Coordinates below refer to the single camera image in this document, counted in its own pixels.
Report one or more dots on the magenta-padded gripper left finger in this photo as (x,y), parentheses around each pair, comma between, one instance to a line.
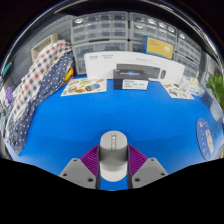
(75,171)

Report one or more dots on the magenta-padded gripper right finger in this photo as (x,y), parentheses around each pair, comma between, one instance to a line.
(150,171)

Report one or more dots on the white computer mouse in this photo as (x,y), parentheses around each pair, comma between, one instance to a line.
(113,156)

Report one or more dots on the round blue printed mouse pad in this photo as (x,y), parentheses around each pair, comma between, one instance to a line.
(205,136)

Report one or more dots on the colourful sticker sheet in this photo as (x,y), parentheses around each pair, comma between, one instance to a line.
(83,87)
(176,90)

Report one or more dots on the small black box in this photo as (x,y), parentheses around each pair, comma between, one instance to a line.
(130,80)

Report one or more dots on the white blue glove box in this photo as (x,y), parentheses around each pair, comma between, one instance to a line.
(193,87)

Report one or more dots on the navy polka dot cloth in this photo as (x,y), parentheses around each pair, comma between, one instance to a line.
(55,78)

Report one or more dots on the small yellow plastic item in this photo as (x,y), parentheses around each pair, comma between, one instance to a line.
(68,76)

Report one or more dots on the purple toy figure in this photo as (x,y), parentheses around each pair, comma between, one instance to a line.
(9,95)

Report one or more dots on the green potted plant white pot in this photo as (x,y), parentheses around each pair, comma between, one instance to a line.
(216,86)

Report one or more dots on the long white keyboard box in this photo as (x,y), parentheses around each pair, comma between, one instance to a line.
(100,65)

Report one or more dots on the red white checkered cloth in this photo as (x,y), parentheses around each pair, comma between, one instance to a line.
(43,66)

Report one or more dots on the yellow blue box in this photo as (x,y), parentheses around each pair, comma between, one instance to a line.
(158,47)

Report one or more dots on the white woven basket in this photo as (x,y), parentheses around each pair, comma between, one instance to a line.
(41,50)

